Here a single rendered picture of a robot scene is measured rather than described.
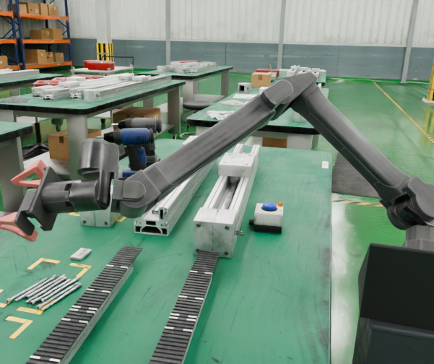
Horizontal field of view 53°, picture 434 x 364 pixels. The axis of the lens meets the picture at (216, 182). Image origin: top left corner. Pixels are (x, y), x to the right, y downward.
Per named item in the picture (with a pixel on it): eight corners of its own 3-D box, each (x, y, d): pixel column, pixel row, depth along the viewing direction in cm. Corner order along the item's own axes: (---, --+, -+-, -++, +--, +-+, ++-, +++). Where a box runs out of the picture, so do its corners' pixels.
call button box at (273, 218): (281, 234, 123) (282, 214, 121) (247, 231, 124) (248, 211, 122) (281, 223, 130) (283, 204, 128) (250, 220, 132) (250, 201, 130)
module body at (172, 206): (168, 236, 120) (167, 207, 117) (133, 232, 122) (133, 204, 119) (217, 160, 195) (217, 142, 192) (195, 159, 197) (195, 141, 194)
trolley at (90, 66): (113, 136, 585) (108, 59, 553) (74, 134, 593) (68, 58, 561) (138, 123, 682) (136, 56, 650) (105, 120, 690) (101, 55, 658)
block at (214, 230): (240, 259, 108) (242, 224, 105) (193, 254, 110) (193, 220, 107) (245, 243, 117) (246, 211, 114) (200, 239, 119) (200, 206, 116)
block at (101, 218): (118, 227, 124) (117, 197, 121) (80, 225, 126) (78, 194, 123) (128, 214, 134) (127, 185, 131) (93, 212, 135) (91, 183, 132)
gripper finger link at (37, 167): (-9, 191, 78) (37, 187, 76) (6, 162, 82) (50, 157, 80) (13, 213, 83) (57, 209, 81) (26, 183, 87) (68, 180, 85)
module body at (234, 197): (235, 243, 117) (237, 214, 115) (200, 239, 119) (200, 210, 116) (258, 163, 192) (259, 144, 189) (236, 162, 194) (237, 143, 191)
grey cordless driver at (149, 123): (160, 173, 175) (159, 120, 168) (112, 172, 175) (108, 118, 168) (163, 168, 182) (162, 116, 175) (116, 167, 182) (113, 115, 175)
